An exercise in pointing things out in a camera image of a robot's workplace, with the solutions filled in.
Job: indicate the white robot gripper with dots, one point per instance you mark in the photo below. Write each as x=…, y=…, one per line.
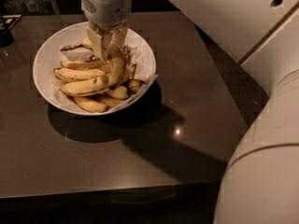
x=107, y=9

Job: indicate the curved yellow banana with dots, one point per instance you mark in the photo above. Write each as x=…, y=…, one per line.
x=117, y=66

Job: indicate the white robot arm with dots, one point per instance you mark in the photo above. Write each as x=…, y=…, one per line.
x=261, y=181

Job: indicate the upper back yellow banana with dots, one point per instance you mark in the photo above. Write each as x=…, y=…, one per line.
x=86, y=43

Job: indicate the upper left yellow banana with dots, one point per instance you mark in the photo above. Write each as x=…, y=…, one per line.
x=82, y=65

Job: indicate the white paper bowl liner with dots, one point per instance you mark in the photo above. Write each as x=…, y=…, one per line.
x=128, y=56

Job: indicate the small right yellow banana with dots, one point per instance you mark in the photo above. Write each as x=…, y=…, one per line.
x=133, y=85

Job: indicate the lower right yellow banana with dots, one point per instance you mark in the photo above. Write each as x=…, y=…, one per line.
x=119, y=93

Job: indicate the long middle yellow banana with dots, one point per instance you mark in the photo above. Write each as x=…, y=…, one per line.
x=91, y=86

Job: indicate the bottom middle yellow banana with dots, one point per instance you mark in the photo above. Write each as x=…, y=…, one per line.
x=108, y=101

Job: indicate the white bowl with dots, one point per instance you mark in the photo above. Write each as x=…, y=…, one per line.
x=49, y=57

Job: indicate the bottom front yellow banana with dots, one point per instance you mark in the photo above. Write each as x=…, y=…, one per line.
x=89, y=104

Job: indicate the shelf with bottles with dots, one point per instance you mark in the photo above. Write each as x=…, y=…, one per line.
x=29, y=7

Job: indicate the black object at left edge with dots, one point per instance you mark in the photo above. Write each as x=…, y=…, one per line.
x=6, y=24

